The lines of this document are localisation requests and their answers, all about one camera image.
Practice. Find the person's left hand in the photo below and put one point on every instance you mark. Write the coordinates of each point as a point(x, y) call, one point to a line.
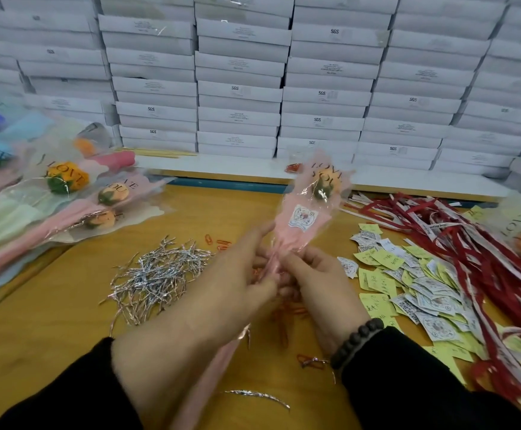
point(216, 309)

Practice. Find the person's right hand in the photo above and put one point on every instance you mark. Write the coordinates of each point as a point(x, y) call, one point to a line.
point(328, 300)

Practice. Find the pink orange flower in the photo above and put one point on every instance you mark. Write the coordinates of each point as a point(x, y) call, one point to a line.
point(301, 219)

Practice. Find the pile of yellow white tags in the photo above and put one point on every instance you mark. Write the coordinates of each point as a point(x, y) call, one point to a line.
point(413, 291)

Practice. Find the pile of red ribbons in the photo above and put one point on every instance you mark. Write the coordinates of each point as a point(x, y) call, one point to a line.
point(467, 251)

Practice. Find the pile of flowers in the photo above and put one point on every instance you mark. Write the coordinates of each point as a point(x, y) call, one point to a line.
point(27, 228)

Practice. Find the person's right forearm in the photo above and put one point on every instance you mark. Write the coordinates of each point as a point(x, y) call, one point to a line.
point(440, 389)

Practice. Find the person's left forearm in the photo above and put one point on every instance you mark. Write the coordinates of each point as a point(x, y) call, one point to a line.
point(72, 398)

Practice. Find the pile of silver twist ties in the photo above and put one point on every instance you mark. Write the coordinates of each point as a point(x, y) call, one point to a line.
point(157, 277)

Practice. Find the pile of orange paper clips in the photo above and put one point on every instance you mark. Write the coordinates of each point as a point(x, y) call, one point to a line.
point(310, 361)

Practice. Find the small bag of red clips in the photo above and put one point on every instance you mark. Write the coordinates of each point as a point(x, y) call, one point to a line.
point(293, 167)

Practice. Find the long white board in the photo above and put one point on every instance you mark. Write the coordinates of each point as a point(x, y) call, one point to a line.
point(404, 179)

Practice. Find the wooden sticks bundle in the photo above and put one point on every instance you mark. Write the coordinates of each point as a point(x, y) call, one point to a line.
point(157, 154)

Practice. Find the wall of stacked white boxes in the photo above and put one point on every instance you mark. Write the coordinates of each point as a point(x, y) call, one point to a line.
point(242, 76)

